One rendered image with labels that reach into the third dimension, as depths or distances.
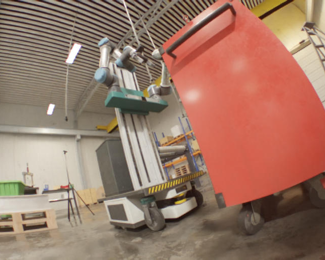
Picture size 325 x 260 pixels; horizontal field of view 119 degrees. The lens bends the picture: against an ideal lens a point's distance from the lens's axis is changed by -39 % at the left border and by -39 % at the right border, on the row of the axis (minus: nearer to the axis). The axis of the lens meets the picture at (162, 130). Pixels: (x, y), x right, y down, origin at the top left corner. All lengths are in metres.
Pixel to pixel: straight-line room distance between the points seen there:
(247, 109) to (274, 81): 0.14
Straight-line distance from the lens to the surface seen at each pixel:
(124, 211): 1.23
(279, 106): 0.53
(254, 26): 0.67
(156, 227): 1.11
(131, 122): 1.57
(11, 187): 3.52
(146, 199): 1.06
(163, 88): 1.75
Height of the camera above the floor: 0.32
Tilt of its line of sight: 18 degrees up
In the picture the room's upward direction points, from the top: 18 degrees counter-clockwise
